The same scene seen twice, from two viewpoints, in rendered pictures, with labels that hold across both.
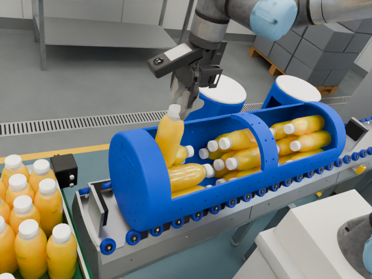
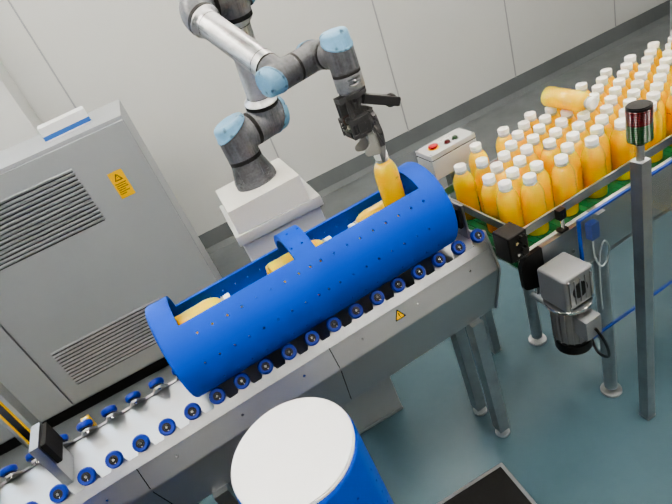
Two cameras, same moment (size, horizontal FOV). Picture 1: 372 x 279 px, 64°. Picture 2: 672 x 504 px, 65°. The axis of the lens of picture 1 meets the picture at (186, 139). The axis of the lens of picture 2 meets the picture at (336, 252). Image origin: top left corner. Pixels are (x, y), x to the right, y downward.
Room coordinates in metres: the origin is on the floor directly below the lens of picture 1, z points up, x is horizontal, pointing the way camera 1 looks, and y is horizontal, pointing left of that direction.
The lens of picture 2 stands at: (1.94, 0.49, 1.91)
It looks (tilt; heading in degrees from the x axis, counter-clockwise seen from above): 31 degrees down; 208
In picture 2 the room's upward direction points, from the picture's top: 22 degrees counter-clockwise
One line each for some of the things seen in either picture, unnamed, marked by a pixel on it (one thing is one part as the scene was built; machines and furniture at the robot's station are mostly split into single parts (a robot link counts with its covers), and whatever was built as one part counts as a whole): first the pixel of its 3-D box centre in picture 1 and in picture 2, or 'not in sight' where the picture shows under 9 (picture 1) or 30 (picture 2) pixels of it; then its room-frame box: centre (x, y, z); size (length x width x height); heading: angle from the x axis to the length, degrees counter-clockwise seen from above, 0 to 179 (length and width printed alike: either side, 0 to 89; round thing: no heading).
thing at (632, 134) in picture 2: not in sight; (639, 130); (0.50, 0.70, 1.18); 0.06 x 0.06 x 0.05
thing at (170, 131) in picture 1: (168, 139); (390, 185); (0.63, 0.05, 1.22); 0.07 x 0.07 x 0.19
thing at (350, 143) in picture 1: (350, 134); (55, 452); (1.40, -0.80, 1.00); 0.10 x 0.04 x 0.15; 43
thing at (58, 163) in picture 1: (63, 173); (510, 243); (0.61, 0.34, 0.95); 0.10 x 0.07 x 0.10; 43
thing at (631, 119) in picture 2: not in sight; (639, 115); (0.50, 0.70, 1.23); 0.06 x 0.06 x 0.04
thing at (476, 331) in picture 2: not in sight; (489, 381); (0.59, 0.17, 0.31); 0.06 x 0.06 x 0.63; 43
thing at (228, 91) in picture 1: (220, 87); (292, 451); (1.38, -0.08, 1.03); 0.28 x 0.28 x 0.01
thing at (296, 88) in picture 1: (298, 88); not in sight; (1.69, -0.53, 1.03); 0.28 x 0.28 x 0.01
